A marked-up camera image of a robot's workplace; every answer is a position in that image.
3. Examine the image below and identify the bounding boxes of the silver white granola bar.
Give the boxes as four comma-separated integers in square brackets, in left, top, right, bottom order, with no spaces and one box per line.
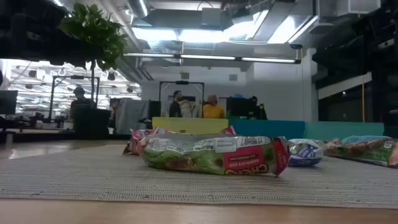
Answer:
[287,138,335,149]

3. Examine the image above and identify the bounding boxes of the person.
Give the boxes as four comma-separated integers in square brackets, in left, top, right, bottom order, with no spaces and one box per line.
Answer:
[68,86,96,110]
[169,90,184,118]
[202,95,225,119]

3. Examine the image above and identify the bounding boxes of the teal plastic bin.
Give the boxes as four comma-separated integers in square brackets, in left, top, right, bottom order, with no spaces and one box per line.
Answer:
[303,121,386,141]

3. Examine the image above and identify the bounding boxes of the blue plastic bin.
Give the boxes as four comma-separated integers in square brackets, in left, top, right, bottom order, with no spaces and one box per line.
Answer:
[228,119,306,140]

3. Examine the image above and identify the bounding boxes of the light blue granola bar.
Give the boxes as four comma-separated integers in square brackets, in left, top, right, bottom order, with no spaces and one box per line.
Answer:
[341,134,393,144]

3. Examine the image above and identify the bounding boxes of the black monitor on stand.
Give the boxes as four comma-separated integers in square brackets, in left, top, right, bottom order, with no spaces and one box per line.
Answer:
[226,96,268,121]

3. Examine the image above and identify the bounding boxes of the chocolate chip Chewy granola bar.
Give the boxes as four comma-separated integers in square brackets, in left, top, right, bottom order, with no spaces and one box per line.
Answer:
[139,133,290,178]

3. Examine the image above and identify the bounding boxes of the red wrapper granola bar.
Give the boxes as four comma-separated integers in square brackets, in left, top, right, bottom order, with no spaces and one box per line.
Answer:
[123,128,162,156]
[219,125,237,136]

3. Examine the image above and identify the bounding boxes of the silver ventilation duct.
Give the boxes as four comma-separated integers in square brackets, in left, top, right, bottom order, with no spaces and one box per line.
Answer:
[124,0,150,19]

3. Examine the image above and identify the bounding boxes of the beige draped cloth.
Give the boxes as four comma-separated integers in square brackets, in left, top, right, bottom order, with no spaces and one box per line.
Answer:
[179,99,202,118]

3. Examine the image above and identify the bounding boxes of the grey fabric cover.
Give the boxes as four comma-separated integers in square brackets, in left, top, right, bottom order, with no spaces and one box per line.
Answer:
[114,98,150,135]

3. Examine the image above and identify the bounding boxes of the white ceiling air unit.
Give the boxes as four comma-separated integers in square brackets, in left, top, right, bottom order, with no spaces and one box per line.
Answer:
[317,0,382,16]

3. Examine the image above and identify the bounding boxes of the yellow plastic bin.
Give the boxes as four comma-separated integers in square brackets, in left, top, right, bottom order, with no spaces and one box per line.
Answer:
[152,116,230,136]

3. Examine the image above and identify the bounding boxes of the blue ended Chewy granola bar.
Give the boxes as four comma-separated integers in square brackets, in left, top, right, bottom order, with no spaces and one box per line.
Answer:
[287,142,325,168]

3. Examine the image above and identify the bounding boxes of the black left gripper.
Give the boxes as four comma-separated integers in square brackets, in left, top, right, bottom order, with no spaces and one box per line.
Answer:
[30,0,91,68]

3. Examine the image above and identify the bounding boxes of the long ceiling light fixture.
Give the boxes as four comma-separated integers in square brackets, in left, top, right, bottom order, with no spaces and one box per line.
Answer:
[123,52,302,65]

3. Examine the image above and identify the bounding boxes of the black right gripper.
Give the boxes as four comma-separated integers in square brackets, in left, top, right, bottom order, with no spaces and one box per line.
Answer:
[312,18,374,82]

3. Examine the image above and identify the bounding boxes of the green leafy potted plant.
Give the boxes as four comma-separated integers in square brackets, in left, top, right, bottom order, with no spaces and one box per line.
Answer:
[60,2,129,110]

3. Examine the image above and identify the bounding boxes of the grey woven table mat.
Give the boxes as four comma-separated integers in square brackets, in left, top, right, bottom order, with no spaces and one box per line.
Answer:
[0,143,398,208]

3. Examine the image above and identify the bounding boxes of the black metal gantry frame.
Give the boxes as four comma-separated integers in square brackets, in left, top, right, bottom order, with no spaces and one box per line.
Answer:
[159,80,205,119]
[49,75,101,123]

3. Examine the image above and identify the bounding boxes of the black plant pot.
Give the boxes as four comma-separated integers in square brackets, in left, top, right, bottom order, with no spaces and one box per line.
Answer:
[73,107,111,140]

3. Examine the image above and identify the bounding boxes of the black computer monitor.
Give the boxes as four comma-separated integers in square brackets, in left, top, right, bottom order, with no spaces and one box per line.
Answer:
[0,90,19,115]

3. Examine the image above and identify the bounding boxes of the orange green granola bar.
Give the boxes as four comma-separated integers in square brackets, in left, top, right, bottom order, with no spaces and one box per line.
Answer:
[323,138,398,169]

